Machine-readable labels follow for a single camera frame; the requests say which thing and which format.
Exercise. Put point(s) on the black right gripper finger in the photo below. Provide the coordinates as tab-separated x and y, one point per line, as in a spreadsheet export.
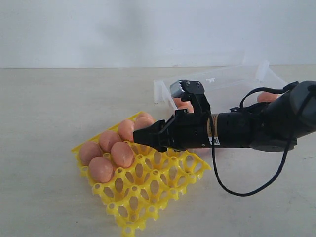
159	141
160	129

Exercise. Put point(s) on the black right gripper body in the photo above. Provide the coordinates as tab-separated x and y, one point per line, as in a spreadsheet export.
183	131

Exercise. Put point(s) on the brown egg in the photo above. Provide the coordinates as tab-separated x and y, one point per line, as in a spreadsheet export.
107	139
143	122
267	97
125	130
178	102
145	115
101	169
189	108
122	154
88	151

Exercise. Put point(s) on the clear plastic container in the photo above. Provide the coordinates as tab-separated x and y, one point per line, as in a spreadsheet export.
224	87

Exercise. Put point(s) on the yellow plastic egg tray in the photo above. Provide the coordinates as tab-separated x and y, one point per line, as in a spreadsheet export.
136	194

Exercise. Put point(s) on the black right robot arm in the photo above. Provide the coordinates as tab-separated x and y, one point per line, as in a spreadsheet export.
265	126

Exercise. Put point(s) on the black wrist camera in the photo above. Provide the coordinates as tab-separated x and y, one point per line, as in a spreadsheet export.
192	91

